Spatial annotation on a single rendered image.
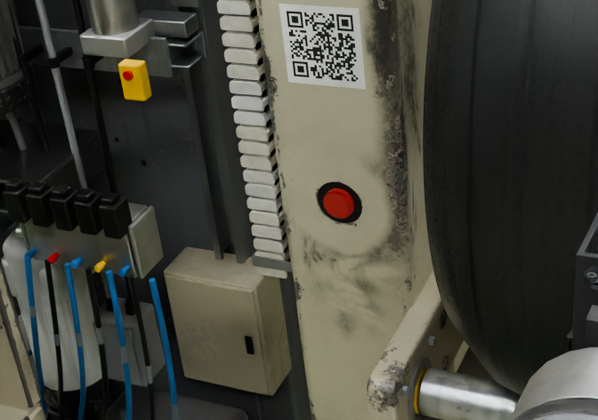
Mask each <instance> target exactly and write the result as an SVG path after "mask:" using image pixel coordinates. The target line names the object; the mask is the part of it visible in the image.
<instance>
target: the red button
mask: <svg viewBox="0 0 598 420"><path fill-rule="evenodd" d="M323 204H324V207H325V208H326V210H327V212H328V213H329V214H331V215H332V216H334V217H336V218H339V219H343V218H347V217H348V216H350V215H351V213H352V212H353V210H354V207H355V204H354V200H353V198H352V196H351V195H350V194H349V193H348V192H346V191H345V190H341V189H332V190H330V191H329V192H328V193H327V194H326V195H325V197H324V199H323Z"/></svg>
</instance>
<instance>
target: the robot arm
mask: <svg viewBox="0 0 598 420"><path fill-rule="evenodd" d="M592 241H593V243H592ZM591 243H592V253H588V248H589V247H590V245H591ZM509 420H598V213H597V215H596V216H595V218H594V221H593V223H592V225H591V227H590V229H589V231H588V232H587V234H586V237H585V239H584V241H583V243H582V245H581V247H580V248H579V250H578V253H577V257H576V274H575V292H574V310H573V327H572V330H571V331H570V332H569V333H568V334H567V339H566V353H564V354H562V355H561V356H559V357H556V358H554V359H551V360H549V361H547V362H546V363H545V365H544V366H543V367H541V368H540V369H539V370H538V371H537V372H536V373H535V374H534V375H533V376H532V377H531V378H530V379H529V381H528V383H527V385H526V387H525V389H524V391H523V393H522V395H521V397H520V399H519V401H518V403H517V405H516V407H515V409H514V411H513V413H512V415H511V417H510V419H509Z"/></svg>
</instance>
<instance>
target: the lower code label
mask: <svg viewBox="0 0 598 420"><path fill-rule="evenodd" d="M279 12H280V19H281V27H282V35H283V42H284V49H285V56H286V64H287V77H288V82H290V83H300V84H310V85H328V86H338V87H348V88H358V89H366V85H365V74H364V63H363V53H362V43H361V32H360V12H359V8H345V7H331V6H316V5H301V4H279Z"/></svg>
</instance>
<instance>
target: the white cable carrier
mask: <svg viewBox="0 0 598 420"><path fill-rule="evenodd" d="M217 10H218V12H219V13H224V16H222V17H221V18H220V27H221V29H222V30H227V31H226V32H225V33H223V35H222V44H223V45H224V46H229V48H228V49H226V50H225V52H224V58H225V60H226V61H227V62H232V63H231V64H230V65H229V66H228V67H227V75H228V77H231V78H234V79H233V80H231V81H230V85H229V87H230V92H231V93H236V95H234V96H233V97H232V98H231V105H232V107H233V108H234V109H238V110H237V111H236V112H235V113H234V122H235V123H236V124H240V125H239V126H238V127H237V129H236V133H237V137H238V138H241V139H242V140H241V141H240V142H239V143H238V150H239V152H240V153H245V154H244V155H243V156H242V157H241V158H240V162H241V165H242V166H243V167H247V169H246V170H245V171H244V172H243V178H244V181H246V182H248V183H247V185H246V186H245V191H246V194H247V195H249V196H250V197H249V198H248V199H247V201H246V203H247V207H248V208H249V209H253V210H252V211H251V212H250V213H249V219H250V222H254V225H253V226H252V228H251V231H252V234H253V235H254V236H256V238H255V239H254V248H255V249H258V250H257V251H256V253H255V256H261V257H267V258H272V259H278V260H283V261H287V260H288V259H289V258H290V254H289V248H288V241H287V229H286V222H285V215H284V208H283V202H282V195H281V188H280V181H279V170H278V162H277V156H276V149H275V142H274V135H273V129H272V122H271V108H270V98H269V91H268V84H267V78H266V73H265V67H264V62H263V49H262V43H261V37H260V29H259V23H258V16H257V10H256V2H255V0H219V1H218V2H217ZM257 271H258V273H259V274H261V275H266V276H272V277H276V278H282V279H286V278H287V271H279V270H274V269H268V268H263V267H257Z"/></svg>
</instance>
